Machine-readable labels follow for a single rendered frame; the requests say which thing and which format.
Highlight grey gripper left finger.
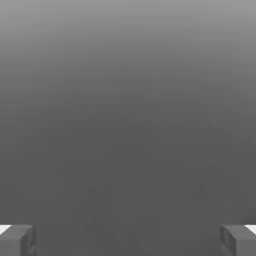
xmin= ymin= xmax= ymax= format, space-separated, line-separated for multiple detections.
xmin=0 ymin=224 xmax=37 ymax=256

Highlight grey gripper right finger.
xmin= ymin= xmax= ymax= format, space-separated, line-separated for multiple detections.
xmin=219 ymin=224 xmax=256 ymax=256

